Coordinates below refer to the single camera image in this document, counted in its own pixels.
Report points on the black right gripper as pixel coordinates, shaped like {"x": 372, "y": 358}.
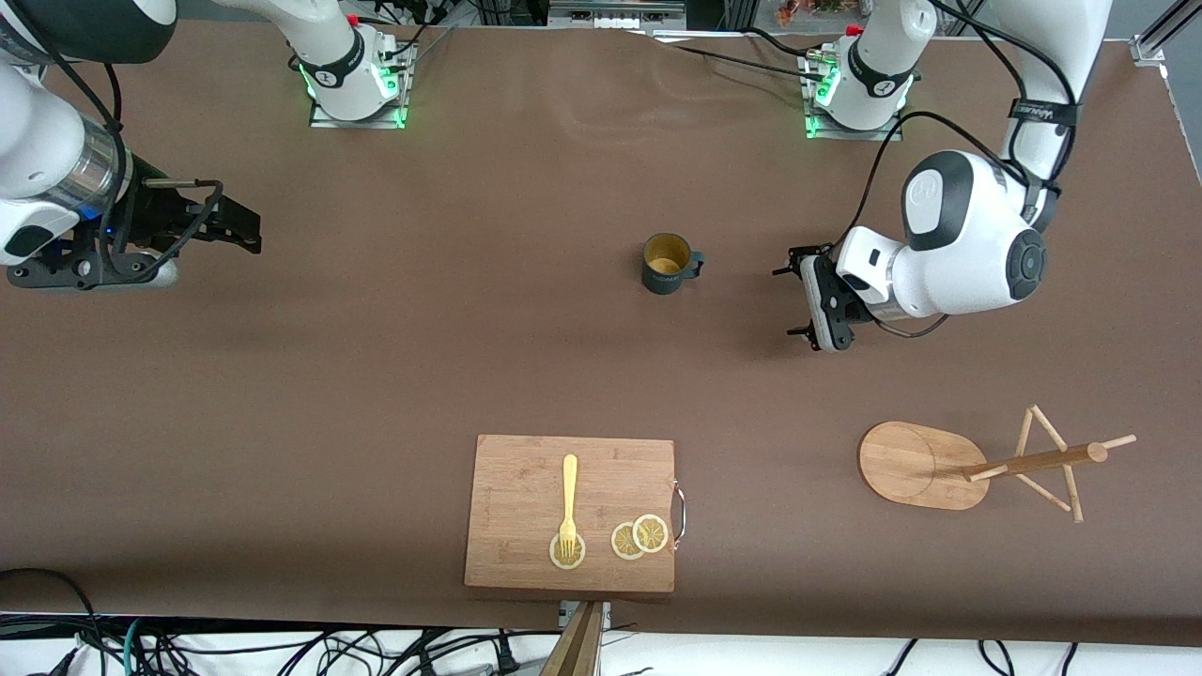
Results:
{"x": 158, "y": 212}

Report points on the teal cup yellow inside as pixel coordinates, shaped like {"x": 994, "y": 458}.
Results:
{"x": 667, "y": 277}

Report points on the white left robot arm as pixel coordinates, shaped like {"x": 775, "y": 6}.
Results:
{"x": 967, "y": 263}

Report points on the wooden cup rack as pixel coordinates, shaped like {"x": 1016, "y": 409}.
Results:
{"x": 911, "y": 465}

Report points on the brown table cover mat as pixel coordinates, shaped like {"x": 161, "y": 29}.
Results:
{"x": 470, "y": 329}

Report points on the dried lemon slice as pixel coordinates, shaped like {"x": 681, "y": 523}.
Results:
{"x": 622, "y": 543}
{"x": 556, "y": 559}
{"x": 652, "y": 533}

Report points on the yellow plastic fork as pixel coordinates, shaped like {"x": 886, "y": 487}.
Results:
{"x": 569, "y": 488}

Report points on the grey electronics box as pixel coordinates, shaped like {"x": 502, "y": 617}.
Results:
{"x": 615, "y": 11}

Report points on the wooden cutting board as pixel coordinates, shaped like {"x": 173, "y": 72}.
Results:
{"x": 526, "y": 507}

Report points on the small metal bracket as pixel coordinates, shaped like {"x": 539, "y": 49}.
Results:
{"x": 606, "y": 612}

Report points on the aluminium frame profile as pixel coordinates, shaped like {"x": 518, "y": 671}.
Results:
{"x": 1160, "y": 33}

